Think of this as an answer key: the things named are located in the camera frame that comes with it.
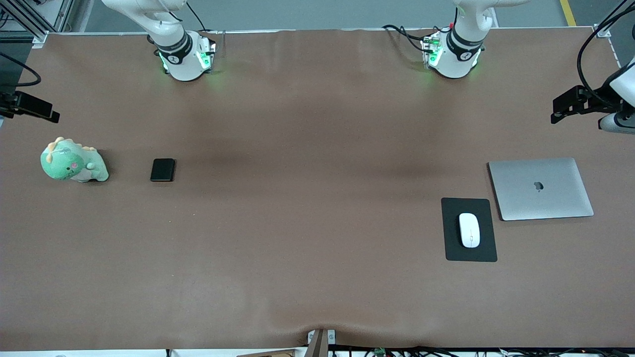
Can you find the black phone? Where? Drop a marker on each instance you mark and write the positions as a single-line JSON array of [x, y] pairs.
[[162, 170]]

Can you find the white computer mouse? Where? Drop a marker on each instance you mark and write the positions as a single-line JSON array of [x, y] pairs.
[[469, 230]]

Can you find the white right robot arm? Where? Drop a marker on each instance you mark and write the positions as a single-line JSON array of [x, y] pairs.
[[173, 44]]

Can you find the black mouse pad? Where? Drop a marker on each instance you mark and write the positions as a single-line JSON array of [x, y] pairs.
[[451, 248]]

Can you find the green dinosaur plush toy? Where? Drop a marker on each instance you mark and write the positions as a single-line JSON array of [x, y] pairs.
[[69, 163]]

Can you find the silver closed laptop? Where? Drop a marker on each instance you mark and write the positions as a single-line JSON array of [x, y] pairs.
[[540, 188]]

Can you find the brown table cover mat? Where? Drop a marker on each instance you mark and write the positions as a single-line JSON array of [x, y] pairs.
[[317, 277]]

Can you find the aluminium frame post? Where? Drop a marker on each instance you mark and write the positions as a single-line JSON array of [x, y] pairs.
[[612, 17], [30, 20]]

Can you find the metal table edge bracket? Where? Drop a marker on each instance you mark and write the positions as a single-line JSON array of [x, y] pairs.
[[321, 341]]

